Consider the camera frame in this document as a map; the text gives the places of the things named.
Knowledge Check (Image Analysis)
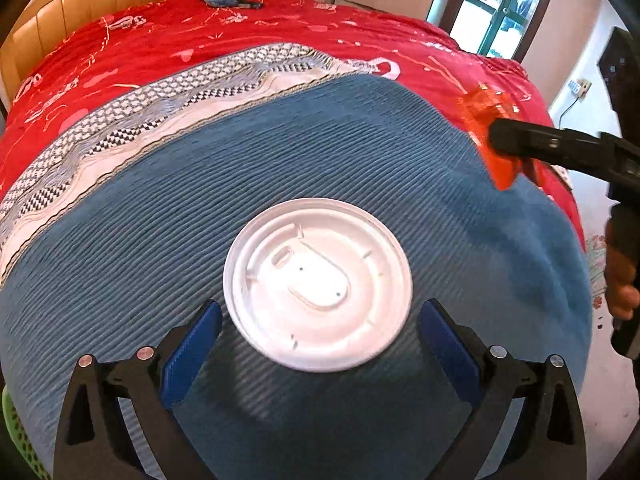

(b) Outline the person's right hand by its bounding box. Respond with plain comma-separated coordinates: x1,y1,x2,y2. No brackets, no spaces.
604,220,640,321

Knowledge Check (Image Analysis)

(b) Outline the thin dark cable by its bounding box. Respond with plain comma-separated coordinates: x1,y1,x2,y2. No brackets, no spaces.
557,92,581,128

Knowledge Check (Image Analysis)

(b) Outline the wooden bed headboard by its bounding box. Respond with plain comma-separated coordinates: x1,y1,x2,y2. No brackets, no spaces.
0,0,240,106

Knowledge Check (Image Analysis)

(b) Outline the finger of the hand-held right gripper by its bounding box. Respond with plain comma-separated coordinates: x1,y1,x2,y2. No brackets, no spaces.
487,117,608,175

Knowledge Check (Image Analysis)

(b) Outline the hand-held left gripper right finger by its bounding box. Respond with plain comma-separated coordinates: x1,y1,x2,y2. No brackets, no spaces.
419,298,588,480

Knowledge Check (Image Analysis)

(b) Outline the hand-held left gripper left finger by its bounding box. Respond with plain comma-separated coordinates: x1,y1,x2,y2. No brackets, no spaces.
52,299,224,480

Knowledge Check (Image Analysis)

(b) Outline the green perforated plastic waste basket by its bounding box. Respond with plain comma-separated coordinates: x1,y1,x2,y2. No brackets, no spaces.
0,387,51,480

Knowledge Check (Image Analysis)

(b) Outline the white round plastic lid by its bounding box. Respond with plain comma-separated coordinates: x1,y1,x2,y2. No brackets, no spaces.
222,197,414,373

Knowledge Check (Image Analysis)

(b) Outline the dark framed glass door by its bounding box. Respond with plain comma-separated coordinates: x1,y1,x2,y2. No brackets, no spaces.
450,0,543,61

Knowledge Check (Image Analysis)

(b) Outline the red printed quilt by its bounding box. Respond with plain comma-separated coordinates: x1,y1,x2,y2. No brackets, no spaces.
0,0,586,251

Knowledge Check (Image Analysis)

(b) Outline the orange plastic wrapper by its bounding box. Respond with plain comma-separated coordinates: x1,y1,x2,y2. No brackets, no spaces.
457,85,541,192

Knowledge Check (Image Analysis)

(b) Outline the blue ribbed blanket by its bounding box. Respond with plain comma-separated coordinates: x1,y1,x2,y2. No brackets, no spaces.
0,42,596,480

